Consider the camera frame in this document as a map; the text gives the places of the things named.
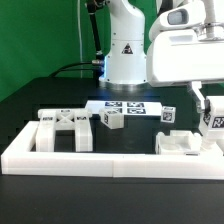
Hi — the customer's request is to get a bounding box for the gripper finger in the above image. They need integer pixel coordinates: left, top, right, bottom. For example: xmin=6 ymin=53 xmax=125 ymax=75
xmin=187 ymin=81 xmax=206 ymax=113

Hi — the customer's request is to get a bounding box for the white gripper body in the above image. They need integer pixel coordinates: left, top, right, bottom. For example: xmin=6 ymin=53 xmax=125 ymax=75
xmin=146 ymin=30 xmax=224 ymax=87

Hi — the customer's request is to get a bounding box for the white chair seat part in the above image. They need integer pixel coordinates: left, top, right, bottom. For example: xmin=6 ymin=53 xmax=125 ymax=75
xmin=155 ymin=129 xmax=224 ymax=157

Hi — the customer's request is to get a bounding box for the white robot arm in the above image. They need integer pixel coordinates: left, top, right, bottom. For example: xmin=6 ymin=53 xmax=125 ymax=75
xmin=86 ymin=0 xmax=224 ymax=112

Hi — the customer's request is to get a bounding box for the white chair back part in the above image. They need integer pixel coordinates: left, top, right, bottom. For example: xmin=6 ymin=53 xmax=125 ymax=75
xmin=36 ymin=108 xmax=93 ymax=152

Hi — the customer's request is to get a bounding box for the white tag sheet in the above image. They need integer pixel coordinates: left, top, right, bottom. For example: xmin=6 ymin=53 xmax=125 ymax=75
xmin=85 ymin=100 xmax=162 ymax=116

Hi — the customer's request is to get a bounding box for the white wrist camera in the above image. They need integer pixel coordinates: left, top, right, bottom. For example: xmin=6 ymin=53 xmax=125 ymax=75
xmin=149 ymin=0 xmax=206 ymax=41

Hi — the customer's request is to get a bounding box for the white thin cable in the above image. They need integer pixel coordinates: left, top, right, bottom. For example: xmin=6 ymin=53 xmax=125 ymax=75
xmin=77 ymin=0 xmax=84 ymax=79

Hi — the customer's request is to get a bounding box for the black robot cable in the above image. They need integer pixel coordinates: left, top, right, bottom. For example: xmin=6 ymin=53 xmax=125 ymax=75
xmin=49 ymin=61 xmax=105 ymax=78

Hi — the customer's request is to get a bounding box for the white U-shaped fence frame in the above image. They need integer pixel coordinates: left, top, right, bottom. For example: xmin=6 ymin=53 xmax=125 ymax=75
xmin=1 ymin=121 xmax=224 ymax=180

